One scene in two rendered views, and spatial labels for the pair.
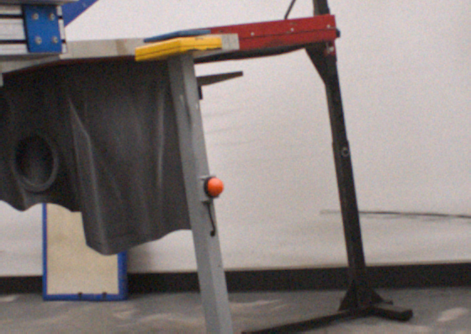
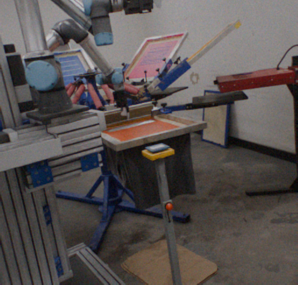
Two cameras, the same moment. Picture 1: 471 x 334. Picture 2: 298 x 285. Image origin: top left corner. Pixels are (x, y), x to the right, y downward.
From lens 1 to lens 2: 1.19 m
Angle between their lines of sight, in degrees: 31
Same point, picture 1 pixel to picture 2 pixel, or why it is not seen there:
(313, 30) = (282, 79)
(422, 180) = not seen: outside the picture
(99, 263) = (219, 132)
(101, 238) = (142, 204)
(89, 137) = (138, 168)
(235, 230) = (267, 132)
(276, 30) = (263, 80)
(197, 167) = (163, 198)
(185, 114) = (159, 178)
